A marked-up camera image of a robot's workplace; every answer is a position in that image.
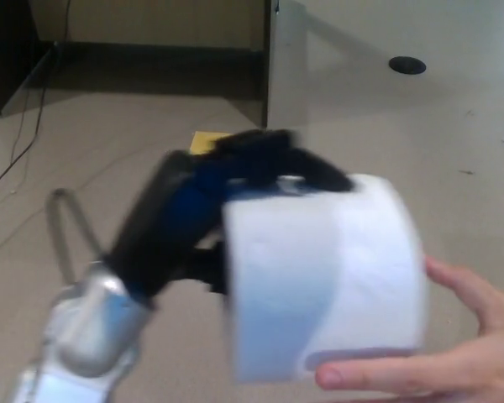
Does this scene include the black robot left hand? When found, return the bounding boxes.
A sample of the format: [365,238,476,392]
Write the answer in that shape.
[103,128,357,311]

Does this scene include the person's bare hand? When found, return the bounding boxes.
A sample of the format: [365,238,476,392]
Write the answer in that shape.
[313,254,504,403]

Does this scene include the white toilet paper roll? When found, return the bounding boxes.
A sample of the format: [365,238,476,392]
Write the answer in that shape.
[221,172,430,386]

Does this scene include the yellow paper envelope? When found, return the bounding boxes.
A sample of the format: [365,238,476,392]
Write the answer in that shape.
[190,130,233,154]

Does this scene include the black round floor grommet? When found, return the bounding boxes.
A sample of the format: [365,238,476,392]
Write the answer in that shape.
[387,55,427,77]

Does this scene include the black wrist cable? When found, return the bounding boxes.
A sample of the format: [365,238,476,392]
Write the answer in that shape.
[45,188,107,287]

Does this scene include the black power cable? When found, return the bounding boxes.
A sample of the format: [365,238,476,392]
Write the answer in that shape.
[0,0,71,197]

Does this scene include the thin black cable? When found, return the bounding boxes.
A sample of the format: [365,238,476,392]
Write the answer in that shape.
[8,83,31,159]

